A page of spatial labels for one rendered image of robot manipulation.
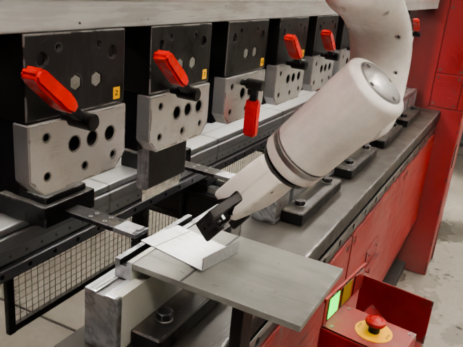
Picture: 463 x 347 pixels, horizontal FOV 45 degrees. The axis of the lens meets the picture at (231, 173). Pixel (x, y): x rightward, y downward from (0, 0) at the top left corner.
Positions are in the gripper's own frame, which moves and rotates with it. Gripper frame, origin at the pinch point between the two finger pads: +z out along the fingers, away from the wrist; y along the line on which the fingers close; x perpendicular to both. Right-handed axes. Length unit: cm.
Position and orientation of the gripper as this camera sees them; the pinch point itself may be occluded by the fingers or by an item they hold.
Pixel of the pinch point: (222, 220)
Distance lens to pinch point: 82.1
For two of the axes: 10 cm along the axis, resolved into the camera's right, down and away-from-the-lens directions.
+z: -5.7, 5.4, 6.2
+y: -6.2, 2.1, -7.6
